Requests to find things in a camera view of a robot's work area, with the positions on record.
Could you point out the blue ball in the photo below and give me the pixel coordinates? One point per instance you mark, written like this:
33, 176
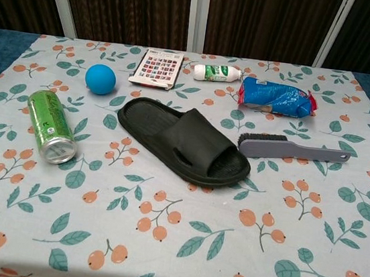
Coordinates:
100, 79

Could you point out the white bottle with green label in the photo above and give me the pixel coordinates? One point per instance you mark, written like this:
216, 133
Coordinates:
213, 73

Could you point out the blue snack bag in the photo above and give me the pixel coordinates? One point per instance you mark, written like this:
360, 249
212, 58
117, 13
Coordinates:
274, 97

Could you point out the floral print tablecloth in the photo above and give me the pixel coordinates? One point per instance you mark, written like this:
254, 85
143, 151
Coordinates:
173, 231

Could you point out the black slide sandal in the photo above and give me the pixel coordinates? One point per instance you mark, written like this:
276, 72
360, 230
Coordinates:
202, 139

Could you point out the green drink can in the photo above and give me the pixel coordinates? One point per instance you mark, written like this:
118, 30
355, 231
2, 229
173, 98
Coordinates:
48, 121

